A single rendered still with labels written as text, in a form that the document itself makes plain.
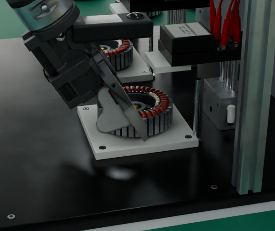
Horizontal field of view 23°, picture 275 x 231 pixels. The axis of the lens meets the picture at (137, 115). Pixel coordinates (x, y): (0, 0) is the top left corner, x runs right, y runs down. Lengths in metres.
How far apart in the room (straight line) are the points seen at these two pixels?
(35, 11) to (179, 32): 0.21
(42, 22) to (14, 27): 0.64
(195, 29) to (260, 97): 0.20
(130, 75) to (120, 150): 0.26
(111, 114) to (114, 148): 0.05
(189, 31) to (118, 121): 0.17
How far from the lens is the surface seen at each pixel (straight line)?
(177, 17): 1.22
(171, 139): 0.95
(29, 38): 0.90
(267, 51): 0.78
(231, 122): 0.99
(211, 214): 0.86
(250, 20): 0.77
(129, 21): 0.92
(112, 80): 0.89
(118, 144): 0.94
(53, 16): 0.87
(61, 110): 1.07
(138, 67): 1.19
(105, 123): 0.92
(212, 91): 1.01
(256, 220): 0.85
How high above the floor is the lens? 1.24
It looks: 27 degrees down
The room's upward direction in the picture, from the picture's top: straight up
